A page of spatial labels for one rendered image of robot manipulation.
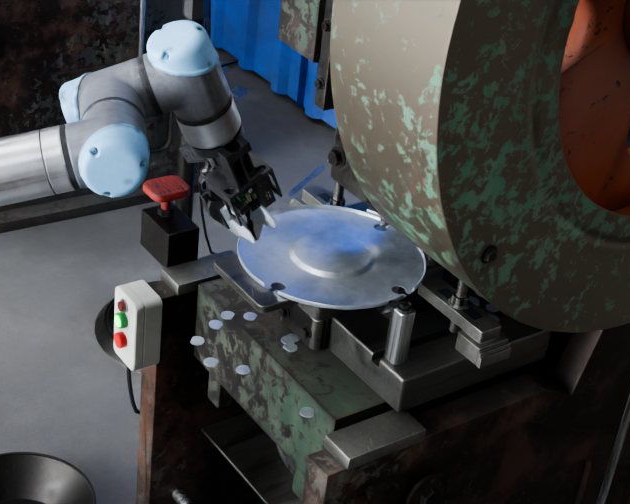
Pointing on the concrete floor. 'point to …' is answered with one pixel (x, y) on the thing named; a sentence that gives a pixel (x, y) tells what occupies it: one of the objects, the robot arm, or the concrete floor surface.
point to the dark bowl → (32, 480)
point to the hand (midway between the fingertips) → (249, 231)
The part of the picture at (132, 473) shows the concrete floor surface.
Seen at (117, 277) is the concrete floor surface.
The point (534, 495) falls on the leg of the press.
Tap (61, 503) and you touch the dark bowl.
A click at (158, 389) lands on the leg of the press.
